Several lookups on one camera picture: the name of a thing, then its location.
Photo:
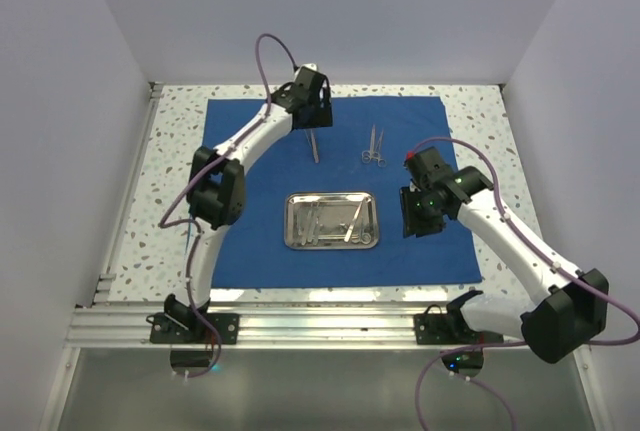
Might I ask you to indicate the steel scalpel handle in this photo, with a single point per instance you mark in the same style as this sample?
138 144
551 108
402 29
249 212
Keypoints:
307 231

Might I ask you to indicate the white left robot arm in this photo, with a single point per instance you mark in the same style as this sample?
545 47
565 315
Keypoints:
216 191

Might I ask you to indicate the steel tweezers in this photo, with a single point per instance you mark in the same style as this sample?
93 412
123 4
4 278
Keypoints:
312 141

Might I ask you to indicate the blue surgical drape cloth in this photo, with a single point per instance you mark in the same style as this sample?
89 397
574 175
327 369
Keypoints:
254 253

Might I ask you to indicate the steel surgical scissors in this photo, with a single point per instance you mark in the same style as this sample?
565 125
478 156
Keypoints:
371 153

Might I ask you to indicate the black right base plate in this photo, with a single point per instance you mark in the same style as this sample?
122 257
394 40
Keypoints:
437 326

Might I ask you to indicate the stainless steel instrument tray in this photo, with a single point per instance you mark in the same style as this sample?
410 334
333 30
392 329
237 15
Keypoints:
338 209

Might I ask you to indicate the steel hemostat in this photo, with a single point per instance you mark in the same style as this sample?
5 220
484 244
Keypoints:
381 162

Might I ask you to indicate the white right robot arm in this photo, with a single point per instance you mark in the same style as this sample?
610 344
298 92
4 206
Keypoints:
564 307

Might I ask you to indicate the steel forceps clamp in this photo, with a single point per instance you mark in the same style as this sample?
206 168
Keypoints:
355 233

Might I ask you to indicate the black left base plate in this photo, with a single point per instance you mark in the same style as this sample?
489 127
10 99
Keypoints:
166 330

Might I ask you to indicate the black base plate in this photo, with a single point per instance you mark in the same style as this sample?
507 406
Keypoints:
437 326
166 330

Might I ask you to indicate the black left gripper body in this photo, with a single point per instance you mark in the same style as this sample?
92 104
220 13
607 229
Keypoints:
322 111

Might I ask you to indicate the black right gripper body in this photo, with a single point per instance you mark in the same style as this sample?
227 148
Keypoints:
420 216

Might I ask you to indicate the aluminium frame rail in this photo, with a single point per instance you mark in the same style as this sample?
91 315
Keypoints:
261 325

